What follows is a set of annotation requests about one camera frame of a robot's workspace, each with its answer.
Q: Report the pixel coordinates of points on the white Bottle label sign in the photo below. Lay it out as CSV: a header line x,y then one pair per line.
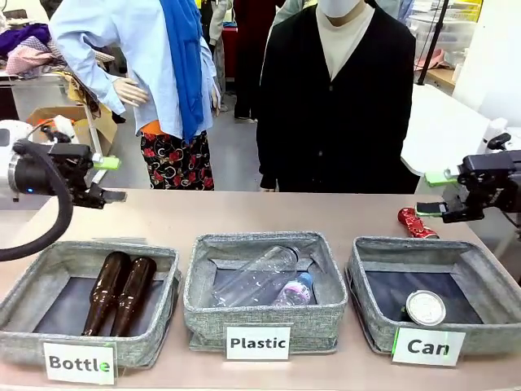
x,y
79,362

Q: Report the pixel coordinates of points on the brown cardboard box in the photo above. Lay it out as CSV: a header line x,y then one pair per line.
x,y
87,128

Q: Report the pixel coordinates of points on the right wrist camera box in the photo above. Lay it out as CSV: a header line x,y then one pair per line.
x,y
498,140

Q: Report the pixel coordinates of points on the black stand pole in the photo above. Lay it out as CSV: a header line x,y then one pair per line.
x,y
433,45

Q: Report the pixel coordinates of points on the small pink-label plastic bottle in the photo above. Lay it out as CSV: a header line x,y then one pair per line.
x,y
295,291

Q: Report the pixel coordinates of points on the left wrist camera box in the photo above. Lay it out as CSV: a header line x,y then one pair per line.
x,y
63,126

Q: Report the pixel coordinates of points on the brown glass bottle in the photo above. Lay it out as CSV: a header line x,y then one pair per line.
x,y
136,289
108,281

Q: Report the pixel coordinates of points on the white table with clothes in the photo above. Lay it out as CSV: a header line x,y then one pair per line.
x,y
36,87

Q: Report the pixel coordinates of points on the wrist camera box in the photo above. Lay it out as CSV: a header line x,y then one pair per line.
x,y
63,126
498,140

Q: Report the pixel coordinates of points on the blue scarf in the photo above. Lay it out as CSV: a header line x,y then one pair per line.
x,y
185,61

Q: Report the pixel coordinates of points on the crushed red drink can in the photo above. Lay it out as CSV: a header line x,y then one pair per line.
x,y
415,223

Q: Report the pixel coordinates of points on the mannequin hand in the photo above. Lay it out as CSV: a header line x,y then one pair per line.
x,y
130,91
215,97

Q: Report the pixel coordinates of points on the bystander in grey-green jacket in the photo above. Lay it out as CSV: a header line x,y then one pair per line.
x,y
291,8

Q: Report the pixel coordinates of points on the person in black cardigan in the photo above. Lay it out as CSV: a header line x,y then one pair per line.
x,y
325,130

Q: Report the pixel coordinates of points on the grey fabric basket labelled Bottle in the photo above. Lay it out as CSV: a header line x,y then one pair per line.
x,y
163,301

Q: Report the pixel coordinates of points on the pile of colourful clothes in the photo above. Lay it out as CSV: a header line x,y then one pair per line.
x,y
28,49

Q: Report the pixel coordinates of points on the white Plastic label sign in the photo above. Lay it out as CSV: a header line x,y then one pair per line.
x,y
257,342

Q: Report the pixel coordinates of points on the white Can label sign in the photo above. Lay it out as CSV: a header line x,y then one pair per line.
x,y
428,347

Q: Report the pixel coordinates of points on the large clear plastic bottle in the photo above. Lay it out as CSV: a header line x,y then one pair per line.
x,y
256,273

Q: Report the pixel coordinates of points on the plain white side table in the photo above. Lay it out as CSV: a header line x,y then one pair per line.
x,y
443,126

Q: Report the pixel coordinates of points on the grey fabric basket labelled Can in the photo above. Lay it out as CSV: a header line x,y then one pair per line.
x,y
382,293

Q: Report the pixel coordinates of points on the bystander in dark clothes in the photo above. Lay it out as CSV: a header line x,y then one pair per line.
x,y
248,61

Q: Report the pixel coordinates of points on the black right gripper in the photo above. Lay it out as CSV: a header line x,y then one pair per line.
x,y
494,179

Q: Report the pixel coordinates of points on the dark Pepsi drink can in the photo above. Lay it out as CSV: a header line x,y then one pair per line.
x,y
425,307

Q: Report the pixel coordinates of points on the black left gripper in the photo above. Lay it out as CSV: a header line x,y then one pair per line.
x,y
36,173

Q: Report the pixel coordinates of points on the white face mask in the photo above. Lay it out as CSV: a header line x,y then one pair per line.
x,y
338,7

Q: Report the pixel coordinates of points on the black red floral skirt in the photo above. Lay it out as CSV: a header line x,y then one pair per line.
x,y
179,163

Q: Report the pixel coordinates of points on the grey fabric basket labelled Plastic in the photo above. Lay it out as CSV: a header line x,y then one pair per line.
x,y
264,317

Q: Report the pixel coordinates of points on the light blue mannequin shirt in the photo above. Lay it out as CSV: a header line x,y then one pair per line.
x,y
138,49

